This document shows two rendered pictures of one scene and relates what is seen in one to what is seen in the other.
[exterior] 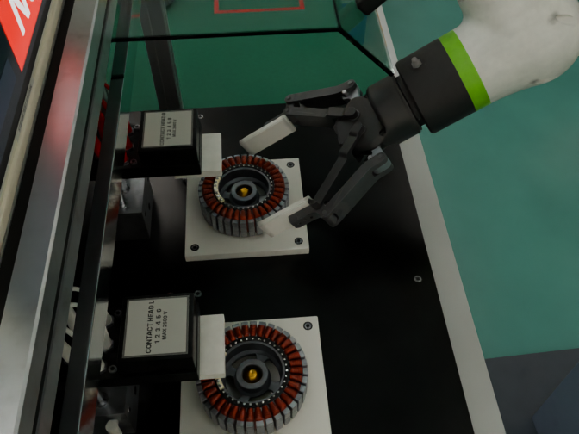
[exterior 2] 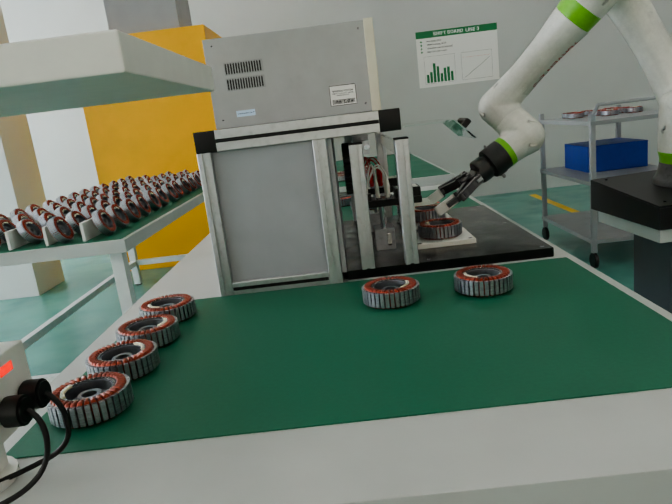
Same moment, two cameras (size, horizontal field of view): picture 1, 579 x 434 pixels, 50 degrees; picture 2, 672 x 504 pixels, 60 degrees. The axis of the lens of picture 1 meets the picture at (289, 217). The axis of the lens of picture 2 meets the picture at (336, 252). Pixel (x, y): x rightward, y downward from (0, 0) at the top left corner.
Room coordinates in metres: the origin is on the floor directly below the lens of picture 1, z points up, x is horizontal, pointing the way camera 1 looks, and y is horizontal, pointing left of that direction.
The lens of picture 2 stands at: (-1.23, 0.16, 1.11)
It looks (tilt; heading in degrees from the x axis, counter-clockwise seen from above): 13 degrees down; 6
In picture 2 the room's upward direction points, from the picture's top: 7 degrees counter-clockwise
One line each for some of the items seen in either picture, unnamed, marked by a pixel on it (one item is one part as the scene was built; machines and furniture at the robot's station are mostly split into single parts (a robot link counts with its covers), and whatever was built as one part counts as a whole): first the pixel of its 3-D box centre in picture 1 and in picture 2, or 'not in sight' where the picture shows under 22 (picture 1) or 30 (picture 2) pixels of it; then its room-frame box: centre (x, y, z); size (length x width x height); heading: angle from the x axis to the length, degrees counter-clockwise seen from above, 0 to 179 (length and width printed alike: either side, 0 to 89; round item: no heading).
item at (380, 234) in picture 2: (108, 388); (384, 236); (0.25, 0.18, 0.80); 0.07 x 0.05 x 0.06; 4
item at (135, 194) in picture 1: (127, 202); (377, 219); (0.49, 0.20, 0.80); 0.07 x 0.05 x 0.06; 4
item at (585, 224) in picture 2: not in sight; (608, 176); (2.82, -1.32, 0.51); 1.01 x 0.60 x 1.01; 4
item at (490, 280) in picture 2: not in sight; (483, 280); (-0.11, -0.01, 0.77); 0.11 x 0.11 x 0.04
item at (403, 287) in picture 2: not in sight; (390, 291); (-0.14, 0.17, 0.77); 0.11 x 0.11 x 0.04
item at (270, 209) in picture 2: not in sight; (272, 219); (0.03, 0.42, 0.91); 0.28 x 0.03 x 0.32; 94
